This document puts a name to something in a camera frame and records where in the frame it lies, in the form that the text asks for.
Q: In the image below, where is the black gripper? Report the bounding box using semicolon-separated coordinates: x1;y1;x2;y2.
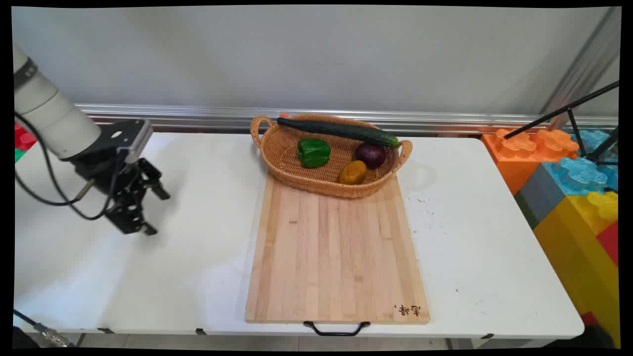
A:
73;147;172;236

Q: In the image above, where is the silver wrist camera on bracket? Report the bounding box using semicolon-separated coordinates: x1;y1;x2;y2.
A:
64;119;153;165

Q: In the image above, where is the black cable with silver plug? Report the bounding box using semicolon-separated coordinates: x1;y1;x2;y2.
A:
14;171;97;207

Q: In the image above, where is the black cable with metal connector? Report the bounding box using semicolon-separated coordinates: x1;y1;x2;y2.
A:
13;309;76;348

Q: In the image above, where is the big yellow toy block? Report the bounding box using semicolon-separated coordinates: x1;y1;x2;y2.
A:
533;190;621;348

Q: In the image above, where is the big red toy block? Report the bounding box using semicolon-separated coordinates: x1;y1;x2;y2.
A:
596;220;620;268

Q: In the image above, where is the horizontal aluminium rail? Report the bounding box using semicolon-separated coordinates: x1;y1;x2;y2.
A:
74;103;619;134

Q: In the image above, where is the purple red onion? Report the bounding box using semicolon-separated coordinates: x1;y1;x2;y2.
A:
355;142;388;170

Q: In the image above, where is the long dark green cucumber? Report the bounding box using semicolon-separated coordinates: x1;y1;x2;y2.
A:
276;117;400;148

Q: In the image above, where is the big blue toy block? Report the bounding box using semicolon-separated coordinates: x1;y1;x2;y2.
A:
543;157;611;198
569;130;619;191

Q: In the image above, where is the yellow brown potato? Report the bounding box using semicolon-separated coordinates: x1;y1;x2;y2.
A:
338;160;368;185

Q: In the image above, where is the green bell pepper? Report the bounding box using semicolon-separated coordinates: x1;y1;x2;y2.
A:
297;138;332;169

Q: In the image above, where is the black tripod stand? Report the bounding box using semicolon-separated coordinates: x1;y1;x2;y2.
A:
503;81;620;167

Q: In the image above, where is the long black looping cable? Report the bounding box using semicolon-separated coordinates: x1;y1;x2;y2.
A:
14;113;124;221

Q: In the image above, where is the big orange toy block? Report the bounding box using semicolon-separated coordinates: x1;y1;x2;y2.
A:
481;128;580;196

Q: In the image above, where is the woven wicker basket with handles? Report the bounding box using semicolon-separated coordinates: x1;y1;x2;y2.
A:
250;114;413;199

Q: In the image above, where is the slanted aluminium post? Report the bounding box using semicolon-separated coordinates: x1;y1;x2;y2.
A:
539;7;622;130

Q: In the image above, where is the wooden cutting board black handle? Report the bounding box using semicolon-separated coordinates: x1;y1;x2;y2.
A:
245;173;431;337

